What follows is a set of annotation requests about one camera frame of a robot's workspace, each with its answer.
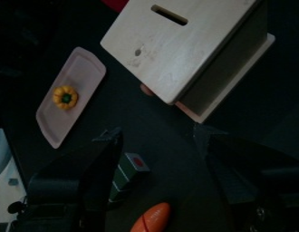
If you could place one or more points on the pink-red round toy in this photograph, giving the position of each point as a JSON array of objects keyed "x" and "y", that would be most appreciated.
[{"x": 114, "y": 3}]

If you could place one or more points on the orange toy carrot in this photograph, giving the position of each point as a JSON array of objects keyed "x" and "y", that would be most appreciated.
[{"x": 152, "y": 219}]

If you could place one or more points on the white box with orange label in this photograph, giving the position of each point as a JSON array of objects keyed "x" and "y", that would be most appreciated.
[{"x": 175, "y": 51}]

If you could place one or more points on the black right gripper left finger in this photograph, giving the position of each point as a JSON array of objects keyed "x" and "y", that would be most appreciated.
[{"x": 106, "y": 169}]

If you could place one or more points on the dark green toy block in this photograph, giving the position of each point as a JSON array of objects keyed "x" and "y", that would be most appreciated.
[{"x": 128, "y": 173}]

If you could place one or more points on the pink rectangular tray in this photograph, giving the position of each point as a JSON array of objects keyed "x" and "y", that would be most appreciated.
[{"x": 80, "y": 75}]

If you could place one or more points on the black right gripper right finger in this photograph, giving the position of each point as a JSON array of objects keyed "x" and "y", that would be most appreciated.
[{"x": 223, "y": 163}]

